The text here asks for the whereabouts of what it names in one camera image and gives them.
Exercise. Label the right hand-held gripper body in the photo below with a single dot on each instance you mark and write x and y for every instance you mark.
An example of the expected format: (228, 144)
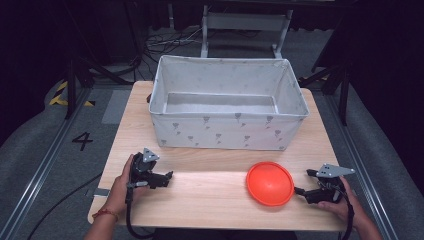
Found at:
(326, 195)

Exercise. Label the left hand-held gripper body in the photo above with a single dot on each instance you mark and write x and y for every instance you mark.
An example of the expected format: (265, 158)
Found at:
(141, 170)

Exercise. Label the orange plastic plate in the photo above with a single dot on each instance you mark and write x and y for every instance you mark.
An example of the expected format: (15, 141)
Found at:
(270, 184)

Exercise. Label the white fabric storage box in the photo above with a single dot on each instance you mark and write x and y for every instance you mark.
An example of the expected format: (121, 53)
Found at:
(226, 131)

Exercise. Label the person's right hand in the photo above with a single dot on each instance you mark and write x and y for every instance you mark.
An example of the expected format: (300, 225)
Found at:
(350, 208)

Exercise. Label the person's left hand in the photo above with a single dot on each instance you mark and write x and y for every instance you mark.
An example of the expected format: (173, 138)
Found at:
(118, 193)

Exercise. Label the grey tape strip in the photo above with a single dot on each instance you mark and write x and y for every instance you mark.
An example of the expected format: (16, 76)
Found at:
(101, 192)

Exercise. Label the black tripod stand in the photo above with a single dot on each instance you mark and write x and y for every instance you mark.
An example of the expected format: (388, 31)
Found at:
(80, 71)
(336, 78)

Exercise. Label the yellow black floor tape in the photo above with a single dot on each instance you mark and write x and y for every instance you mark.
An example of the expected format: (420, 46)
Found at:
(58, 99)

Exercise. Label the metal floor rail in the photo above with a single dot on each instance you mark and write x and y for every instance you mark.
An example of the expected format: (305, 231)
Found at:
(43, 170)
(363, 160)

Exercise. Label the grey metal frame stand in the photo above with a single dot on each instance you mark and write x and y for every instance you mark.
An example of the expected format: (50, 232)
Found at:
(246, 21)

